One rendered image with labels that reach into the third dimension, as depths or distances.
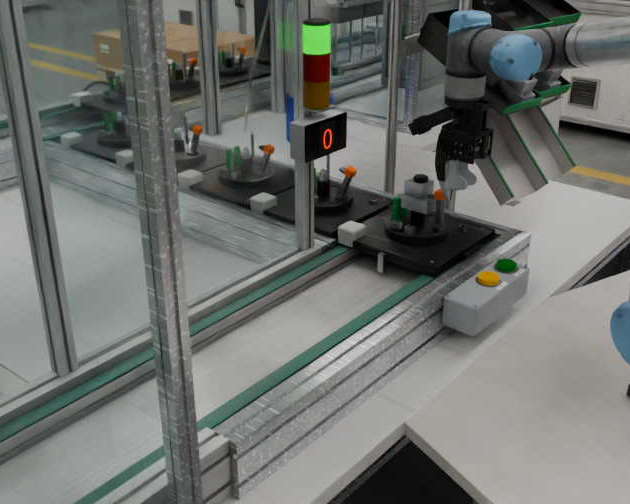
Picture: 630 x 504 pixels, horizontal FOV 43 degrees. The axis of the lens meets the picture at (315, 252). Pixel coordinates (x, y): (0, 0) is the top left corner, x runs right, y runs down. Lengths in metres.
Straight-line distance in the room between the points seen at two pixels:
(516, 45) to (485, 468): 0.68
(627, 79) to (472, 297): 4.28
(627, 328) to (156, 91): 0.77
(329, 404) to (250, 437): 0.18
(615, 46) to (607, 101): 4.33
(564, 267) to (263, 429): 0.93
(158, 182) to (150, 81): 0.10
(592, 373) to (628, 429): 0.15
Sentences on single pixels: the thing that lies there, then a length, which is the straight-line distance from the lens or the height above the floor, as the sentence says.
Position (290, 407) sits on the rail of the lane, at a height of 0.96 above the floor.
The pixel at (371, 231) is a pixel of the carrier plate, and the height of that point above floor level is 0.97.
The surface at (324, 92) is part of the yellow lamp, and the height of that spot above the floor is 1.29.
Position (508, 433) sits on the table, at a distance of 1.31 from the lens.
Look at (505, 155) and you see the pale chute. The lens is 1.89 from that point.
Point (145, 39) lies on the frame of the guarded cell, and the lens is 0.77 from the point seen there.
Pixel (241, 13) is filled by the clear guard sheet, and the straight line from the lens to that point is 1.37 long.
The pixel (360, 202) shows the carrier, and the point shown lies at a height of 0.97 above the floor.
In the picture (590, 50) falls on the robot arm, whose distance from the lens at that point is 1.43.
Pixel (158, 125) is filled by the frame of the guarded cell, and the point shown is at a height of 1.43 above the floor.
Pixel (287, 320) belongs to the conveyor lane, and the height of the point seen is 0.92.
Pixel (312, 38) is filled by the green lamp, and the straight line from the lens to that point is 1.45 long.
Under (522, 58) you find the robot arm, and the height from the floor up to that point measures 1.38.
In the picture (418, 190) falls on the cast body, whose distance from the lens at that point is 1.62.
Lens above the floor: 1.66
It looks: 26 degrees down
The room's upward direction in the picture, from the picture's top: straight up
